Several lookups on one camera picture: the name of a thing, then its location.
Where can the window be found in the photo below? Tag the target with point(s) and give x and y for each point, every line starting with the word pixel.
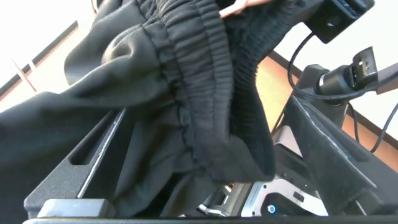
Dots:
pixel 56 40

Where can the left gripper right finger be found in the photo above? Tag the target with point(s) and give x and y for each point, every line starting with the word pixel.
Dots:
pixel 335 161

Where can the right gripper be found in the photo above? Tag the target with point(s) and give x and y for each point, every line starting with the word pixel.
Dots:
pixel 339 15

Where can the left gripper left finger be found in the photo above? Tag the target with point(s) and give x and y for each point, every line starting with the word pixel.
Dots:
pixel 62 180

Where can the black garment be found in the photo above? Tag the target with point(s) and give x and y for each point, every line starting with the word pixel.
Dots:
pixel 155 93

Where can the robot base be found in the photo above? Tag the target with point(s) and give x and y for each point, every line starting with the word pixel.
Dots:
pixel 280 193

